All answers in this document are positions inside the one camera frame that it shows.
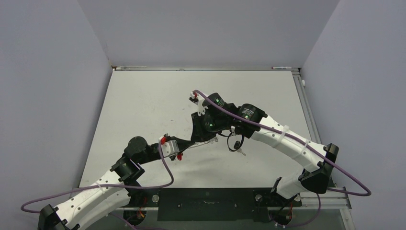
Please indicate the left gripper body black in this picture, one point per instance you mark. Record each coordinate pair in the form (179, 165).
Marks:
(153, 153)

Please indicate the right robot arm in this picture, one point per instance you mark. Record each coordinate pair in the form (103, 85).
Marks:
(251, 122)

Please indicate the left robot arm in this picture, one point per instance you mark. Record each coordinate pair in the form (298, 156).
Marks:
(112, 190)

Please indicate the black-headed key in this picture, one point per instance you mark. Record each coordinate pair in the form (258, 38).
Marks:
(237, 148)

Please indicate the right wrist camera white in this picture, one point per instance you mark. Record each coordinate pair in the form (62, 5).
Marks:
(198, 99)

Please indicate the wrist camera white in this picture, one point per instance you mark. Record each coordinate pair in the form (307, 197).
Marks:
(168, 147)
(198, 99)

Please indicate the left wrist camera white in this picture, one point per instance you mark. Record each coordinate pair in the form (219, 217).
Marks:
(168, 147)

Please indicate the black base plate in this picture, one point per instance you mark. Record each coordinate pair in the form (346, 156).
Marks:
(210, 204)

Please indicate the aluminium frame rail right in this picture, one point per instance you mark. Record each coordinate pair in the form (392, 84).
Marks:
(311, 124)

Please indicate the aluminium frame rail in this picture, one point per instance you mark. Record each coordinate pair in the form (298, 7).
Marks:
(229, 68)
(311, 124)

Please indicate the aluminium frame rail back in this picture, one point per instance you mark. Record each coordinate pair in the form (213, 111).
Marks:
(229, 68)

